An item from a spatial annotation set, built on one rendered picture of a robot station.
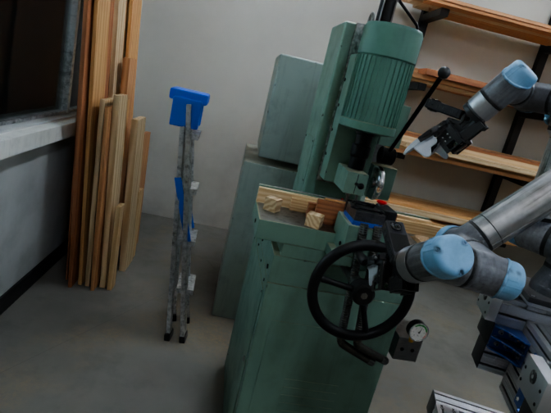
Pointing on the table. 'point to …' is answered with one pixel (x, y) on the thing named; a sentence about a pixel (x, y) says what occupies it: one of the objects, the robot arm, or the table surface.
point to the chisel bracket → (346, 178)
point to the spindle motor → (380, 78)
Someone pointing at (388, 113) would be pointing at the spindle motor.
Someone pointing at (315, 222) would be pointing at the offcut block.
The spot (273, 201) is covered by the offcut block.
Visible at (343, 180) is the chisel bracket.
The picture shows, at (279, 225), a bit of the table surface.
